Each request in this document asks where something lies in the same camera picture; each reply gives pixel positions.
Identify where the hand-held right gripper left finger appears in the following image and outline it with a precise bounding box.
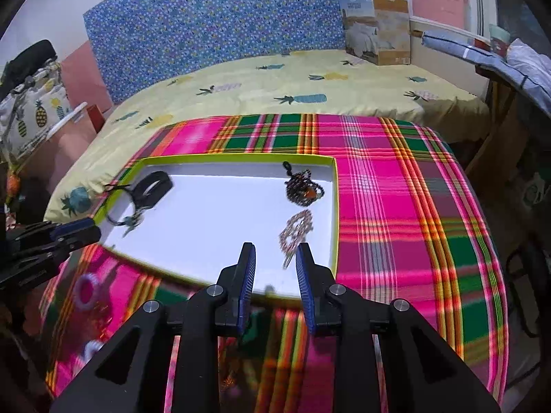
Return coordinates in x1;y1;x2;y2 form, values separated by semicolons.
51;242;258;413

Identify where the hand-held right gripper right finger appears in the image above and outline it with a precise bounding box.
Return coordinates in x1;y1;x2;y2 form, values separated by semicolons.
295;242;502;413

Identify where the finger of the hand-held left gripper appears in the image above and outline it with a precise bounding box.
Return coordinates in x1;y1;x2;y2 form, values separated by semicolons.
6;218;96;246
0;227;103;290

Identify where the purple spiral hair tie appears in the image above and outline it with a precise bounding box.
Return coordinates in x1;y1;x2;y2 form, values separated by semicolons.
74;273;107;311

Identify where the white tray with green rim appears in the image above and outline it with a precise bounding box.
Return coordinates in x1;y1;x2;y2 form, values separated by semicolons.
88;155;341;306

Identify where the black wristband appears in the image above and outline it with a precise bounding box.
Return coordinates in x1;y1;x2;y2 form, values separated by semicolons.
129;171;174;209

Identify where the white rod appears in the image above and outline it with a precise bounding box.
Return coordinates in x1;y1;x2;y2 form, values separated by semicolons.
46;102;88;138

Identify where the small red box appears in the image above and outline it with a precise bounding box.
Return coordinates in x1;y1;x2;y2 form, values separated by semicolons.
87;107;106;133

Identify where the pink green plaid cloth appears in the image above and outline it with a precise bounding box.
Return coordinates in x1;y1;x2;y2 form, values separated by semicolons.
43;113;511;413

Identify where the black bag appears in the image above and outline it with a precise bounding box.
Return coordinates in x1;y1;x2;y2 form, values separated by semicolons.
0;40;58;99

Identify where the yellow pineapple bed sheet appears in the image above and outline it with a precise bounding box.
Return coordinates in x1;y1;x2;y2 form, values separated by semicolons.
43;47;491;224

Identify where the wooden side table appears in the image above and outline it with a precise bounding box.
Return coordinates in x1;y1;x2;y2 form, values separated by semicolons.
465;66;530;177

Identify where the blue floral headboard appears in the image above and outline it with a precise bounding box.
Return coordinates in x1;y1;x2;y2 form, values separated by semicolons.
83;0;367;105

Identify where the cardboard bedding box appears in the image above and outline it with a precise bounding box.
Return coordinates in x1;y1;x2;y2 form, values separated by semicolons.
337;0;413;66

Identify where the grey folded cloth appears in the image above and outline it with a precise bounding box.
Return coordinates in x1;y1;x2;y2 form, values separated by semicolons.
421;30;551;110

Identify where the white plastic bag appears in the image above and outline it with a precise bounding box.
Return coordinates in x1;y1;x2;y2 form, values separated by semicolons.
506;38;551;79

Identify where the pink beaded bracelet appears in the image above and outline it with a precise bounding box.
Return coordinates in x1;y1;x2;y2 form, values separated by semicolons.
278;209;314;269

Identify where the black cord bracelet teal charm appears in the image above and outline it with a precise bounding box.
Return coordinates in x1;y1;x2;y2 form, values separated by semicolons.
103;183;147;237

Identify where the dark beaded necklace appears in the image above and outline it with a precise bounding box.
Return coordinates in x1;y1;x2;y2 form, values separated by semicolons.
282;161;324;207

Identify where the white window frame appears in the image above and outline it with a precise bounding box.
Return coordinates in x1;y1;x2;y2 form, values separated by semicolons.
458;0;500;39

